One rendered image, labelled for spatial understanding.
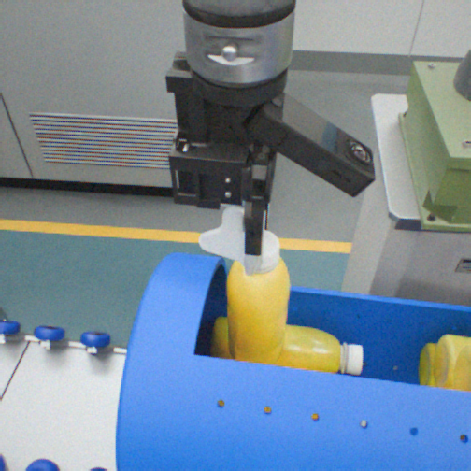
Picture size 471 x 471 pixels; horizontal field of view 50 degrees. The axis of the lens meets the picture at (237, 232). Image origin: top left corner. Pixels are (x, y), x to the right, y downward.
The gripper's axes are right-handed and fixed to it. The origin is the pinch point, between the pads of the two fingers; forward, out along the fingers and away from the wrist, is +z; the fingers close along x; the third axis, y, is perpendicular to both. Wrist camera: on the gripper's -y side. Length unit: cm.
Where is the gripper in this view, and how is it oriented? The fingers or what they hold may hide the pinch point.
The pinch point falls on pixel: (260, 249)
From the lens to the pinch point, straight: 51.0
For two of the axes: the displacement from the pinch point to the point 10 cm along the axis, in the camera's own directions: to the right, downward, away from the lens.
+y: -9.9, -1.0, 1.0
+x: -1.4, 7.3, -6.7
